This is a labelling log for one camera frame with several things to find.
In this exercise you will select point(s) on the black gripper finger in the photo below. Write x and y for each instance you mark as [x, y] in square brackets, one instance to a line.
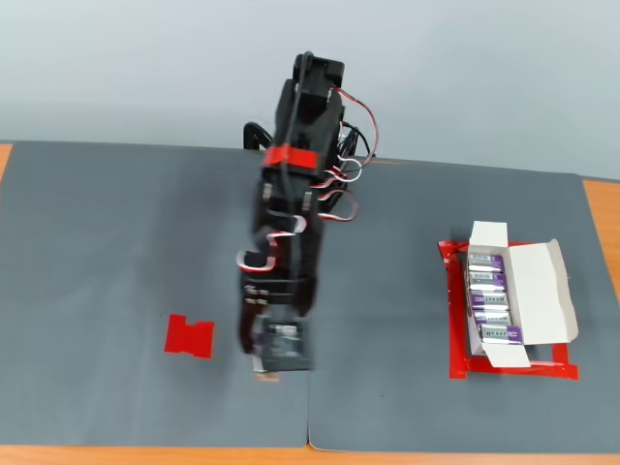
[247, 334]

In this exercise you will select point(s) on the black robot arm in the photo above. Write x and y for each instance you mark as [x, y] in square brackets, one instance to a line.
[310, 126]

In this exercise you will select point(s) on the white cardboard box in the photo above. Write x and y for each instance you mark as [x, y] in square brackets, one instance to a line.
[537, 290]

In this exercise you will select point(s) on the red tape marker patch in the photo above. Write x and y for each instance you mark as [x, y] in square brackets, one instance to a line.
[184, 339]

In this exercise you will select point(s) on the grey table mat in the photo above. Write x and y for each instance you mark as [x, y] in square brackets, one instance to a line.
[387, 315]
[72, 290]

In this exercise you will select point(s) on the red tape band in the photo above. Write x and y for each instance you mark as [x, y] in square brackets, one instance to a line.
[295, 157]

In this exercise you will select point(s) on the black table clamp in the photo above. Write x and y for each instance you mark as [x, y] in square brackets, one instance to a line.
[254, 133]

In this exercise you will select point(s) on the red tape rectangle frame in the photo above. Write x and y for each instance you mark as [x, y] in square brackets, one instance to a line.
[455, 339]

